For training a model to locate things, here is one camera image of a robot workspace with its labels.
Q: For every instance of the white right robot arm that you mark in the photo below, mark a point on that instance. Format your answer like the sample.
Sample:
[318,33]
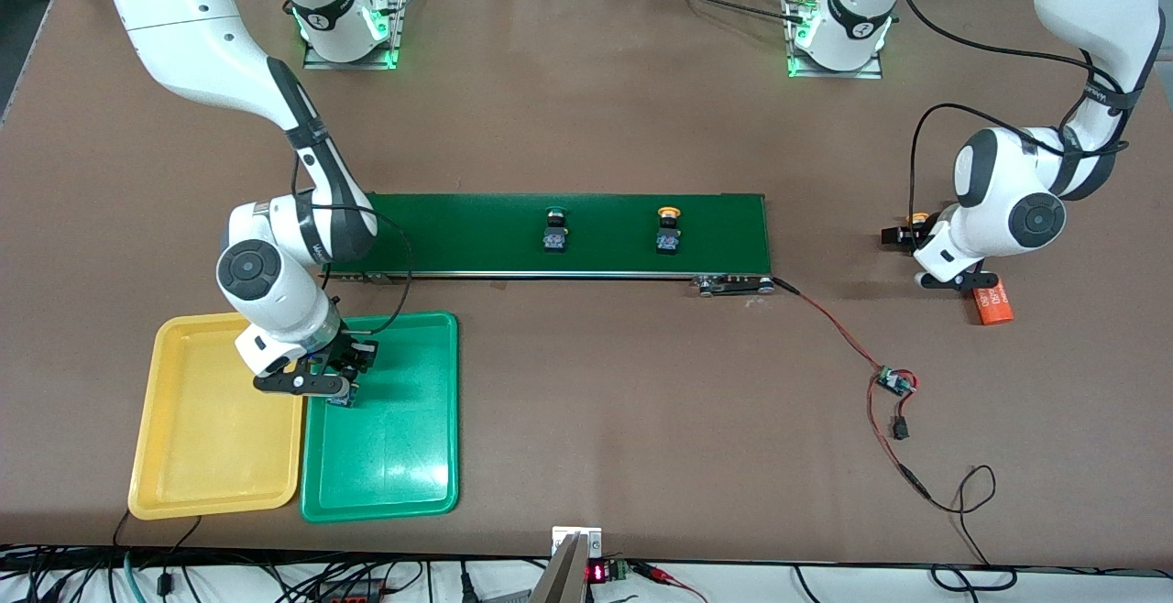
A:
[202,44]

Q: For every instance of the yellow push button switch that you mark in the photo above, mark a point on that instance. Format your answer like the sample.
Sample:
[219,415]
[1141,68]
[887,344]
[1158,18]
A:
[916,216]
[669,241]

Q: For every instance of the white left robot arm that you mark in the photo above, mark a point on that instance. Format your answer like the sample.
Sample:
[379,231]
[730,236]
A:
[1008,200]

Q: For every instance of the black red power strip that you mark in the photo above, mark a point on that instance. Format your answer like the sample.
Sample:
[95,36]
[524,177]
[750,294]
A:
[348,596]

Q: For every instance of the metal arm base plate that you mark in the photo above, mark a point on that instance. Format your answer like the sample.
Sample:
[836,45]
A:
[400,35]
[871,73]

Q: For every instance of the red digit display module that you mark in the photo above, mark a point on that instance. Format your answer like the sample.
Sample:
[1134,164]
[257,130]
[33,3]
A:
[597,573]

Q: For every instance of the red clip lead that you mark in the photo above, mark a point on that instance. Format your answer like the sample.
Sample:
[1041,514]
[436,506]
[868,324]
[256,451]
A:
[660,575]

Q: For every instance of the green plastic tray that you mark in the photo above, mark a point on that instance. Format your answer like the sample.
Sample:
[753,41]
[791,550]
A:
[394,465]

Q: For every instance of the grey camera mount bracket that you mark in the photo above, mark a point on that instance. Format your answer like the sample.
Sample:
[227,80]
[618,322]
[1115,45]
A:
[564,575]

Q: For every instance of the yellow plastic tray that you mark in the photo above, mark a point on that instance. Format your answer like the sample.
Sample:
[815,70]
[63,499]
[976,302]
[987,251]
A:
[220,456]

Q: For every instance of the green conveyor belt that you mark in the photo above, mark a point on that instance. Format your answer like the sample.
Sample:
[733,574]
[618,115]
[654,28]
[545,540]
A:
[724,236]

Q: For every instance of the green push button switch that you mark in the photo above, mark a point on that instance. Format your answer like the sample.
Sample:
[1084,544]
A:
[554,239]
[344,399]

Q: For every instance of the small green circuit board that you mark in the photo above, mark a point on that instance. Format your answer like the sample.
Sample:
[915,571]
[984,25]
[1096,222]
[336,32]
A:
[891,380]

